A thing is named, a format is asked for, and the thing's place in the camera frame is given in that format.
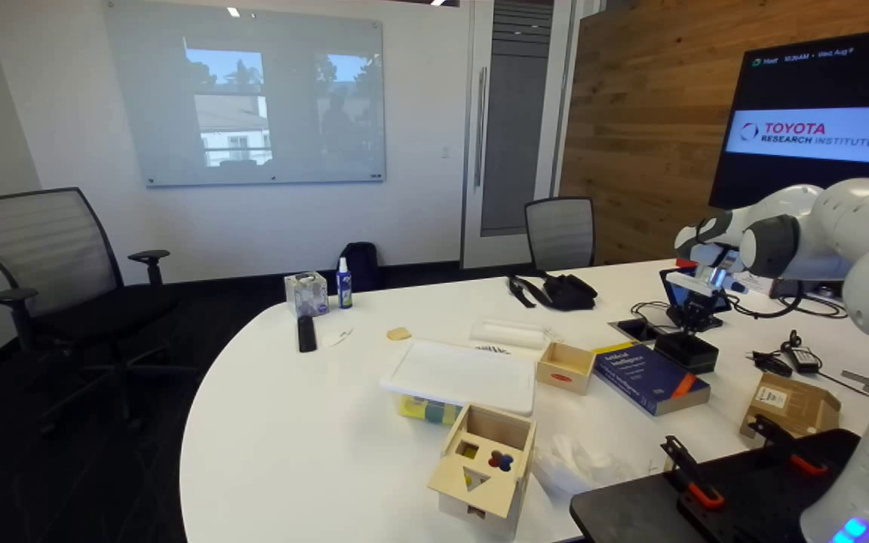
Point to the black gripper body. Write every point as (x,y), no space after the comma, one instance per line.
(704,287)

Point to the black box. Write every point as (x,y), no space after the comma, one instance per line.
(686,355)

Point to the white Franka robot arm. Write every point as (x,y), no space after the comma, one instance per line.
(858,215)

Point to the blue Artificial Intelligence book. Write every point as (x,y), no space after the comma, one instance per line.
(646,378)

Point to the cardboard box with label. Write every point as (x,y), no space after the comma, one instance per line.
(787,409)

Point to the small open wooden box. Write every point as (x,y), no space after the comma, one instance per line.
(566,367)

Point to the wooden shape sorter box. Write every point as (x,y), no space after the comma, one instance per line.
(483,467)

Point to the tissue box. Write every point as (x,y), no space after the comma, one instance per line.
(307,293)

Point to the black tablet on stand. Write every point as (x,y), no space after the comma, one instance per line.
(667,287)

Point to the black office chair back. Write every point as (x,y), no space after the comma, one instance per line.
(558,232)

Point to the crumpled clear plastic bag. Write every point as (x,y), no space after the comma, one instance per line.
(587,462)

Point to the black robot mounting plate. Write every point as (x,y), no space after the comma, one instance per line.
(745,502)

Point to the clear plastic lidded container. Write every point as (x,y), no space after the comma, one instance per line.
(459,374)

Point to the grey glass door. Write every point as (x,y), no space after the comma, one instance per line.
(514,122)

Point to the yellow sticky note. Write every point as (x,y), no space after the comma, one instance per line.
(399,332)

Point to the small spray bottle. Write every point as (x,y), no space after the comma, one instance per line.
(346,287)

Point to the black remote control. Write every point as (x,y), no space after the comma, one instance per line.
(307,332)

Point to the black mesh armchair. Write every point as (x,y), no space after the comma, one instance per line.
(45,251)

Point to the wall television screen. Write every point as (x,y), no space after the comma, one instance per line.
(815,91)

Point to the glass wall whiteboard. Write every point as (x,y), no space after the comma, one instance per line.
(244,91)

